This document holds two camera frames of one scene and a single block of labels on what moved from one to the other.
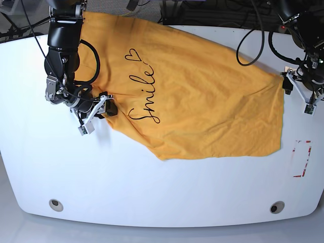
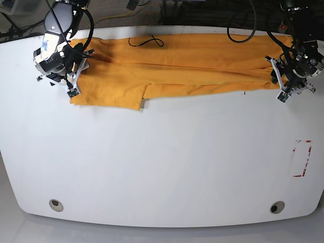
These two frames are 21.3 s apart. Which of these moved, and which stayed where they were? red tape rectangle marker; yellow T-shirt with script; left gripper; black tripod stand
Moved: yellow T-shirt with script; left gripper
Stayed: red tape rectangle marker; black tripod stand
